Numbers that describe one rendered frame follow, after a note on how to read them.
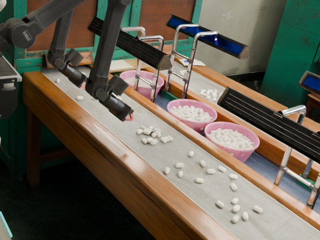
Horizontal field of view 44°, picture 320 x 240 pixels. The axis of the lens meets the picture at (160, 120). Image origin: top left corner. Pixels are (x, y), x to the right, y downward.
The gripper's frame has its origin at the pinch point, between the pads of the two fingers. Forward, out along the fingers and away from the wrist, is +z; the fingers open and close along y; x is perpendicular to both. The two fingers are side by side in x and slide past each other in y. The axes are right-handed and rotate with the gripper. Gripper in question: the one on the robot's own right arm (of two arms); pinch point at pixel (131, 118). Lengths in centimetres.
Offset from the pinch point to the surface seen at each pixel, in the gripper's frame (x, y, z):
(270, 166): -23, -38, 55
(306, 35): -181, 88, 223
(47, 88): 14, 58, -1
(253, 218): 1, -62, 16
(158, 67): -24.9, 5.2, -1.2
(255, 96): -58, 8, 82
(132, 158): 12.3, -14.4, -0.3
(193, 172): 1.3, -30.5, 16.2
